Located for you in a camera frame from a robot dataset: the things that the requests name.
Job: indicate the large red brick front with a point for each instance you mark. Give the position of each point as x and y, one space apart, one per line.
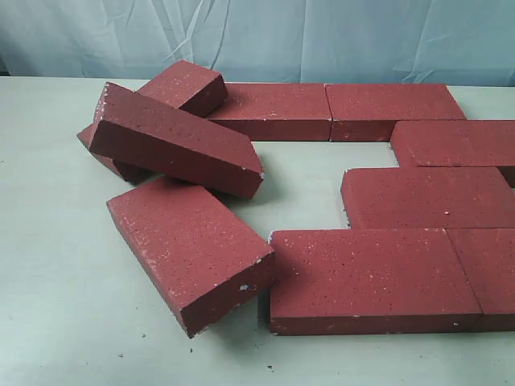
369 281

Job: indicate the red brick back row left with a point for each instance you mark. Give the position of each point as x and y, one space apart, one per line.
276 112

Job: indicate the red brick front right edge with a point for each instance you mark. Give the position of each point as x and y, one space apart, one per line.
487 258

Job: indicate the long red brick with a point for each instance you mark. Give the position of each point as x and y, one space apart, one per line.
140 131

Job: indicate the white fabric backdrop curtain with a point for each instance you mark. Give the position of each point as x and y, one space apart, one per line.
450 42

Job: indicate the red brick third row right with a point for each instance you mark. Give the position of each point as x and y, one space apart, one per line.
441 197

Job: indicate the red brick second row right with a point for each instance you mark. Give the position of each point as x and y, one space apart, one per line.
454 143

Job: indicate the red brick back row right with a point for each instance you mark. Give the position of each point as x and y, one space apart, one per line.
369 112

